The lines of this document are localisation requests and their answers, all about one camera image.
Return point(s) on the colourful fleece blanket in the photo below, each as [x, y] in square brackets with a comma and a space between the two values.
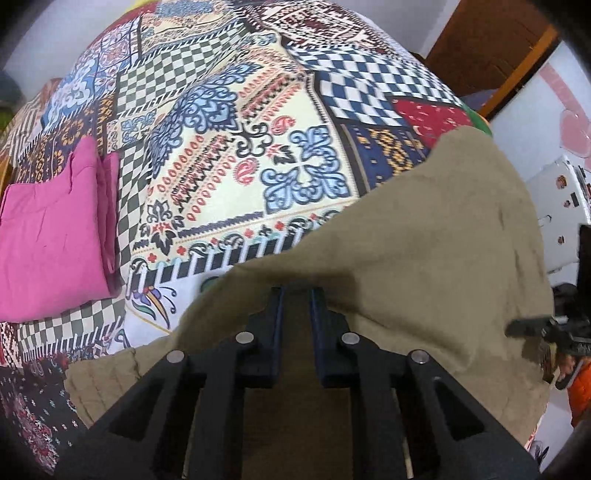
[478, 121]

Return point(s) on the person's right forearm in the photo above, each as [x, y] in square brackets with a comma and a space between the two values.
[581, 397]

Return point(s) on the khaki pants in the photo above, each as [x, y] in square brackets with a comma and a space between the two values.
[415, 230]

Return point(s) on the patchwork printed bedspread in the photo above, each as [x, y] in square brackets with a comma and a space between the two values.
[207, 138]

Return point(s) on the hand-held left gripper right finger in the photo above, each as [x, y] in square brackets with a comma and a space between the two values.
[317, 323]

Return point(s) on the wooden framed wardrobe door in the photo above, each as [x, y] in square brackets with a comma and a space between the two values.
[545, 83]

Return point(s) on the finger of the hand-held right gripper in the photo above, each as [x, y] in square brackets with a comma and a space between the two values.
[528, 326]

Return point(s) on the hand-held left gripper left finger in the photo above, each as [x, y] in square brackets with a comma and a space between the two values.
[277, 323]

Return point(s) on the pink folded garment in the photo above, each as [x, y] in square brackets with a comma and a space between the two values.
[46, 240]

